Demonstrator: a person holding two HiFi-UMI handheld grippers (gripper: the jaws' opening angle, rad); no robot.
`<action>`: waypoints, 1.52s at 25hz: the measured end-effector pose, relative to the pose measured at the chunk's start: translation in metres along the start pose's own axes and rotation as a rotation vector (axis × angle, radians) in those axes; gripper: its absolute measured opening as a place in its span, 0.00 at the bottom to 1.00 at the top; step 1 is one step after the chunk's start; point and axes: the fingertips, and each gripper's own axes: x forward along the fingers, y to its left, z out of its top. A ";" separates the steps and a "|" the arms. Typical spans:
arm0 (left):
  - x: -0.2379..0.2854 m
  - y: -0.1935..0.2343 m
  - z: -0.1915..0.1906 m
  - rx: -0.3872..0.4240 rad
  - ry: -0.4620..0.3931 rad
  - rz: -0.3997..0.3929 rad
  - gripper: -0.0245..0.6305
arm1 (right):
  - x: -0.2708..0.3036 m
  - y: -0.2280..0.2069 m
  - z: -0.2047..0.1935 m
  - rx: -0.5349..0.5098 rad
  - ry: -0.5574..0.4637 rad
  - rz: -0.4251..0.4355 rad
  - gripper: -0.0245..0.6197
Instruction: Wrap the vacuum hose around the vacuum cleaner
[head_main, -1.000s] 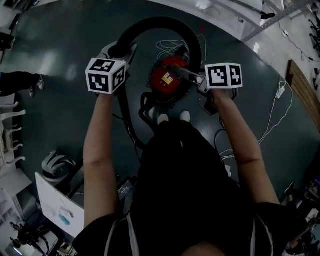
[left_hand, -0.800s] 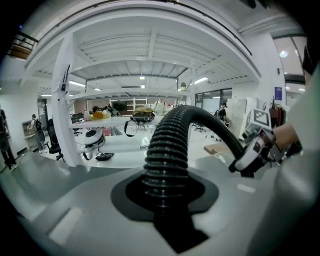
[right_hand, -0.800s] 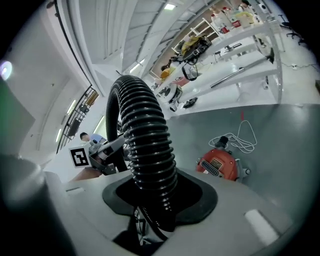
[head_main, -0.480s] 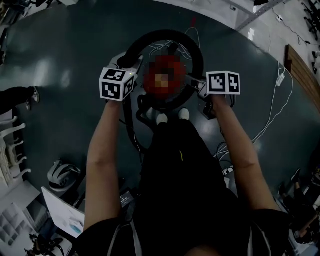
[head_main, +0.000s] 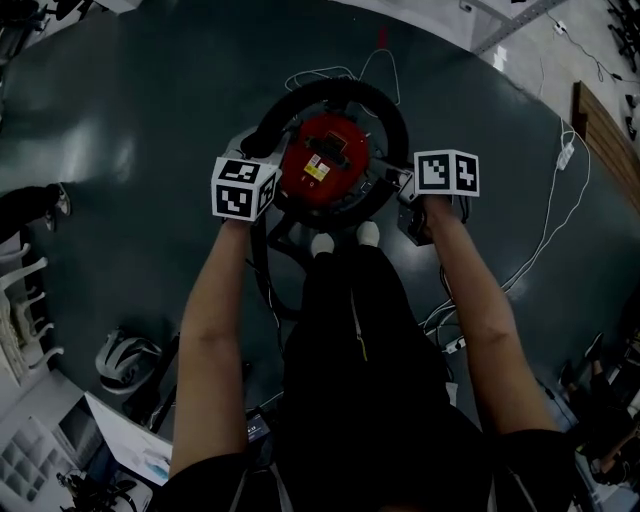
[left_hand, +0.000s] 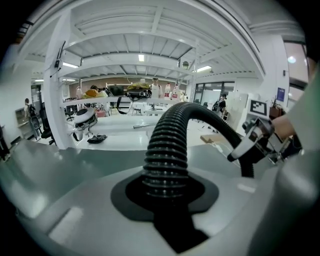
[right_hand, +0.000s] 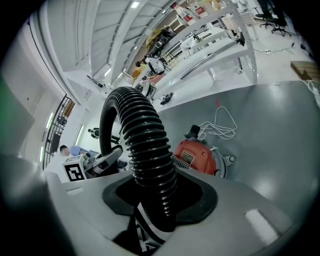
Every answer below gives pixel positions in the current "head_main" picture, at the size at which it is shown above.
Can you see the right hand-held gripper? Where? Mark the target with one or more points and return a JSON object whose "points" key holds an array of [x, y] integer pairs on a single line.
{"points": [[445, 175]]}

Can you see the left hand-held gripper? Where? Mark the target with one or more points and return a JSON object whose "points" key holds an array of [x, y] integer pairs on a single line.
{"points": [[245, 192]]}

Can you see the person's left forearm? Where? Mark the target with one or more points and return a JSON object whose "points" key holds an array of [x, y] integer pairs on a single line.
{"points": [[215, 320]]}

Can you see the person's right forearm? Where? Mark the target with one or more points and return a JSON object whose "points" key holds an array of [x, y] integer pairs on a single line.
{"points": [[480, 310]]}

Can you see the red vacuum cleaner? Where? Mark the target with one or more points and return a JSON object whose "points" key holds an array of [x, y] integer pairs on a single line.
{"points": [[325, 165]]}

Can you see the person's right white shoe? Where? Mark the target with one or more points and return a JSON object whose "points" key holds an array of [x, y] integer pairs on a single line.
{"points": [[367, 233]]}

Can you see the person's white shoe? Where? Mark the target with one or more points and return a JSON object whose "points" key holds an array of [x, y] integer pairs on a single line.
{"points": [[322, 245], [367, 233]]}

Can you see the person's left white shoe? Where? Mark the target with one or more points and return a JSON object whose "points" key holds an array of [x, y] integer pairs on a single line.
{"points": [[322, 245]]}

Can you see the person's black clothing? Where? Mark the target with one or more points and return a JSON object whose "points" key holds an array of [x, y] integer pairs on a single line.
{"points": [[360, 390]]}

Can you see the white power strip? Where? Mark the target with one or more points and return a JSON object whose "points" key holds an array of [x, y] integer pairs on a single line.
{"points": [[560, 26]]}

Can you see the grey white headset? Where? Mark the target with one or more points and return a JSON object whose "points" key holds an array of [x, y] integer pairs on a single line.
{"points": [[127, 362]]}

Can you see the white carved chair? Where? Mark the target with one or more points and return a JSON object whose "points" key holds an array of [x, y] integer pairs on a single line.
{"points": [[22, 310]]}

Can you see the white marble table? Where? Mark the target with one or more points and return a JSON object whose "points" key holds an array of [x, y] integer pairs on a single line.
{"points": [[130, 440]]}

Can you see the grey metal frame beam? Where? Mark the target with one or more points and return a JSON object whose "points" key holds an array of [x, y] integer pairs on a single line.
{"points": [[520, 22]]}

